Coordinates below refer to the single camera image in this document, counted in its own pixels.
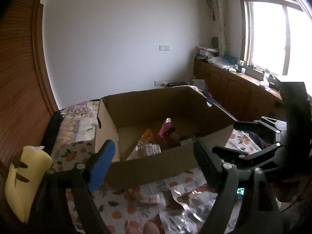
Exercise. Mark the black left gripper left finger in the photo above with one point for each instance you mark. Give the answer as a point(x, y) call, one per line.
point(98, 164)

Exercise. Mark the clear biscuit pack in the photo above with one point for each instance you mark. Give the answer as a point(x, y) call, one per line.
point(143, 150)

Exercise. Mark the floral quilt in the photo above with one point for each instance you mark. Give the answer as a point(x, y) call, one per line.
point(79, 123)

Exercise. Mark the yellow plush pillow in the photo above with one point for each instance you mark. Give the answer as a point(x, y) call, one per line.
point(24, 177)

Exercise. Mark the white wall socket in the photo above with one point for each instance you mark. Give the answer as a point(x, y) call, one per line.
point(160, 83)

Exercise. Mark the window with brown frame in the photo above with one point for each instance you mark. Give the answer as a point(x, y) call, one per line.
point(277, 37)

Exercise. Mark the wooden window cabinet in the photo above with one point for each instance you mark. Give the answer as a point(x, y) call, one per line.
point(242, 96)

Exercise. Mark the pink snack bag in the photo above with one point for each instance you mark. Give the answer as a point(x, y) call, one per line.
point(166, 127)

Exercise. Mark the orange print bed sheet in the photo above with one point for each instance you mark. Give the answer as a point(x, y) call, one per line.
point(175, 204)

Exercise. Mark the clutter pile on cabinet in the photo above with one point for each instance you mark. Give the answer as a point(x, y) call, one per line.
point(233, 64)

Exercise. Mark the small white snack bar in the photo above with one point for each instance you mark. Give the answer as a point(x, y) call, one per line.
point(151, 199)

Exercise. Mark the floral curtain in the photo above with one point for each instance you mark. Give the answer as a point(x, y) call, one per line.
point(219, 11)

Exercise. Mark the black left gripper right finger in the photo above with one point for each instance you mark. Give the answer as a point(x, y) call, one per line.
point(211, 166)

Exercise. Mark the white wall switch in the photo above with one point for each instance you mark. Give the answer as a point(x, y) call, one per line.
point(164, 48)

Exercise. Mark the brown cardboard box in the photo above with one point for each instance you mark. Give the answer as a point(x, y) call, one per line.
point(123, 118)

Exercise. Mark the white red strips snack bag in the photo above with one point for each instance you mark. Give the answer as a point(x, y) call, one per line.
point(196, 198)

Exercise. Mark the wooden wardrobe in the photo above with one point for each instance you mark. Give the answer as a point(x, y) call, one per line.
point(27, 102)

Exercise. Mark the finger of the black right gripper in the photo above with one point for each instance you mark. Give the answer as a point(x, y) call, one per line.
point(264, 127)
point(271, 155)

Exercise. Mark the teal snack wrapper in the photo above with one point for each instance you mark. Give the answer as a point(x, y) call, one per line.
point(240, 191)

